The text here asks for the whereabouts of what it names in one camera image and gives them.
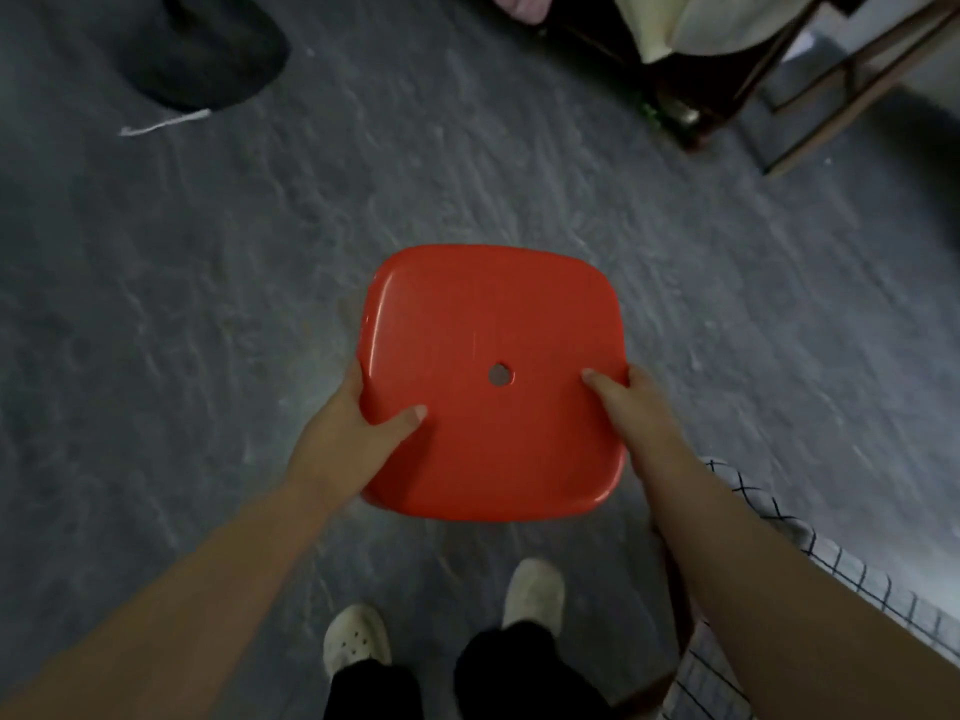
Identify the person's right hand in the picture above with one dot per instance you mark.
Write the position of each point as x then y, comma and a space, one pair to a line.
643, 419

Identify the person's left hand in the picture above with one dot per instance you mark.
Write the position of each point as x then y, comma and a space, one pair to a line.
334, 440

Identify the person's right thumb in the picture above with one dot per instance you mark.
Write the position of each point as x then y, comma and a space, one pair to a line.
604, 387

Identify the person's left thumb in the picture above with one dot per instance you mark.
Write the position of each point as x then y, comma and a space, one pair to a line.
396, 421

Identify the red plastic stool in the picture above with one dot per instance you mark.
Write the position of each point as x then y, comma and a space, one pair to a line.
480, 322

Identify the person's left forearm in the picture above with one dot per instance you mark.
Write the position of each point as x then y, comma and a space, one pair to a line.
165, 599

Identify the person's right forearm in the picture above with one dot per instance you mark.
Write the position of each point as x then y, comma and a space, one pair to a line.
772, 592

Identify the white right shoe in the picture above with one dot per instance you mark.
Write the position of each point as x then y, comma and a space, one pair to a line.
534, 594

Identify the white shoe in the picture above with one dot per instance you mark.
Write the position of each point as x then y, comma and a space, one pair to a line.
534, 594
355, 638

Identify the white left shoe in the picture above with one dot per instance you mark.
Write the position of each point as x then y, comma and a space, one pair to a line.
355, 638

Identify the black trousers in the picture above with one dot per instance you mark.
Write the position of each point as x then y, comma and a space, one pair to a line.
487, 678

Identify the white checked shirt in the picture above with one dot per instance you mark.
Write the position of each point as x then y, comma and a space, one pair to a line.
825, 584

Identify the wooden chair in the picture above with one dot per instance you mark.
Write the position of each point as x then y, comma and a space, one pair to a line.
675, 74

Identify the cream cloth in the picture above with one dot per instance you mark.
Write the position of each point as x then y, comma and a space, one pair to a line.
712, 18

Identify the pink cloth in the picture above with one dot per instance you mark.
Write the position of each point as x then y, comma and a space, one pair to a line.
517, 5

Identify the black cloth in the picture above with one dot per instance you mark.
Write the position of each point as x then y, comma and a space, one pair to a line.
210, 44

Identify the wooden frame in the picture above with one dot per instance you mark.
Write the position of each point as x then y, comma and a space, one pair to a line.
862, 82

